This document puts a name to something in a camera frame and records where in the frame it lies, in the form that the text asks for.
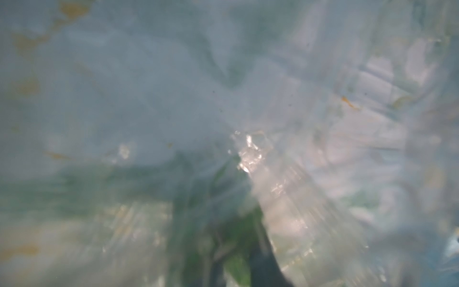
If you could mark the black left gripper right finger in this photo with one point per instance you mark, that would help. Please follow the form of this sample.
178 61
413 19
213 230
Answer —
264 269

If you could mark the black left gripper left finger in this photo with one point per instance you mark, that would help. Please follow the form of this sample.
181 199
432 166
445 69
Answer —
214 270

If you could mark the clear clamshell with peppers back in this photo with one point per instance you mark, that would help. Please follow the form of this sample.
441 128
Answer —
336 126

